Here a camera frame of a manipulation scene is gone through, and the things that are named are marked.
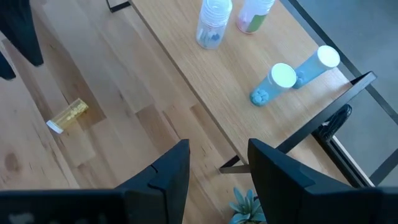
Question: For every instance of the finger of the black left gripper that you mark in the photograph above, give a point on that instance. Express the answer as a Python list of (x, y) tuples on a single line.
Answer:
[(6, 70), (21, 31)]

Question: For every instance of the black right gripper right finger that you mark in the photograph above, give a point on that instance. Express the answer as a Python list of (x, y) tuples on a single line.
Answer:
[(286, 193)]

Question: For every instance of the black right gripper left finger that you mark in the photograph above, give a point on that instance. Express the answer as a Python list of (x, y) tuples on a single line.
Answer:
[(168, 193)]

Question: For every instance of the yellow pill bottle white cap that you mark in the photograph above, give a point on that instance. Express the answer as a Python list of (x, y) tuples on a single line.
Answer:
[(70, 113)]

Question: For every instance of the blue pill bottle white cap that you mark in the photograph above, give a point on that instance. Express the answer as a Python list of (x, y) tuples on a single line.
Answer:
[(267, 90), (311, 70)]

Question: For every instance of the clear plastic pill bottle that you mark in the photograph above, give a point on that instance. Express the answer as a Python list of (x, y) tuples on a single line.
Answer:
[(255, 15), (214, 21)]

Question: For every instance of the potted green succulent plant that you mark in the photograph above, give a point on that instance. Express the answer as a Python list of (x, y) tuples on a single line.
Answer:
[(247, 208)]

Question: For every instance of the black clamp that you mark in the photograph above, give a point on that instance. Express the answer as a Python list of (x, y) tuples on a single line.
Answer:
[(335, 121)]

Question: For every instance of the black metal table frame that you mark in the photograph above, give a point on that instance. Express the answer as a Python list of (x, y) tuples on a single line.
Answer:
[(348, 161)]

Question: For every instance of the wooden shelf with black frame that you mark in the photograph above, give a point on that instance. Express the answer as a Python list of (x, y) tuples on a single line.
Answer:
[(233, 77)]

